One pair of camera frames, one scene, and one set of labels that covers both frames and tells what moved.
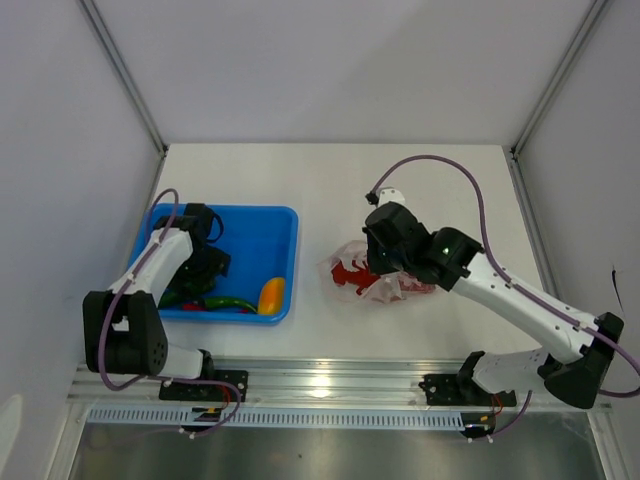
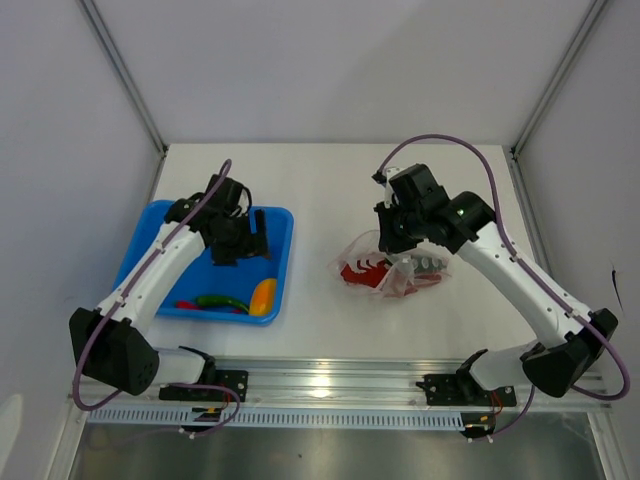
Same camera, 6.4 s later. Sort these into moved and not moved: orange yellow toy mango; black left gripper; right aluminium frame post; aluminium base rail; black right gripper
Moved: black left gripper; orange yellow toy mango; black right gripper
Not moved: right aluminium frame post; aluminium base rail
